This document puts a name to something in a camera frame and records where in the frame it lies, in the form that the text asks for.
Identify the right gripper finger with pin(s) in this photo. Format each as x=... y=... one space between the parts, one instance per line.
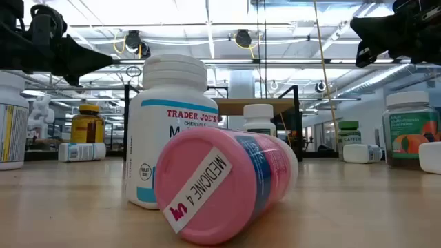
x=365 y=55
x=382 y=32

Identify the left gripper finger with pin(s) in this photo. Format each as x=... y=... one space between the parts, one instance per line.
x=82 y=58
x=70 y=77

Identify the amber bottle yellow cap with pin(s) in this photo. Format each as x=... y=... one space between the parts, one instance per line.
x=87 y=129

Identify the large white pill bottle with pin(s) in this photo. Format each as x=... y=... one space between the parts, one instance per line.
x=13 y=120

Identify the white Trader Joe's pill bottle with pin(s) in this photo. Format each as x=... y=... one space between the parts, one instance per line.
x=172 y=96
x=258 y=115
x=432 y=157
x=82 y=152
x=358 y=153

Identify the green-capped caffeine bottle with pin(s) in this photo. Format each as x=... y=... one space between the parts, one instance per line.
x=348 y=132

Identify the clear gummies bottle white cap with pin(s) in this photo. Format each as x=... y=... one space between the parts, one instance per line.
x=408 y=131

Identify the pink bottle white cap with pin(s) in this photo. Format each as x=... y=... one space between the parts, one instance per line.
x=206 y=193

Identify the wooden shelf black metal legs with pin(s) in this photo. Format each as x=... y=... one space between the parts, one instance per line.
x=234 y=106

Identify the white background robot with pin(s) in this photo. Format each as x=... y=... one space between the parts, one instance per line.
x=41 y=110

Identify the long ceiling light strip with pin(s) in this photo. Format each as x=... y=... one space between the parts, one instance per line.
x=293 y=61

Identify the black perforated computer case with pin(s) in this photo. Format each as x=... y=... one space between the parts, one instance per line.
x=287 y=118

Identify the silver ventilation duct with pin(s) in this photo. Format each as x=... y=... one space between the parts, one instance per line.
x=372 y=82

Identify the black metal rig frame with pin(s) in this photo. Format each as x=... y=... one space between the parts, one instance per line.
x=44 y=155

